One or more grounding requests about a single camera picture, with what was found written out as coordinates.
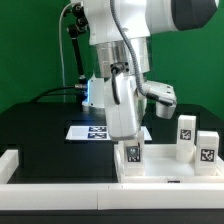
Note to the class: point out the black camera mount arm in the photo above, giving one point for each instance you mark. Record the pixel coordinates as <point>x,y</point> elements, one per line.
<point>75,30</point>

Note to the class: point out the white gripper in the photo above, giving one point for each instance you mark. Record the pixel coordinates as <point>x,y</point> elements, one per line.
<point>123,120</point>

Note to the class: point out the white square tabletop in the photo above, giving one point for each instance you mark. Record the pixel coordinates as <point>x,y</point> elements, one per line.
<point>161,166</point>

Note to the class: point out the white sheet with tags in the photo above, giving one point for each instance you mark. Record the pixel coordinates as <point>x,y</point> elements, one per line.
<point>88,133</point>

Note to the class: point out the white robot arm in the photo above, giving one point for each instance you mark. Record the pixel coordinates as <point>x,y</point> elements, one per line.
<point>119,30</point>

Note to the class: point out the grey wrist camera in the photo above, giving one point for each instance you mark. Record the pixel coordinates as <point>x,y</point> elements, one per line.
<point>164,96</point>

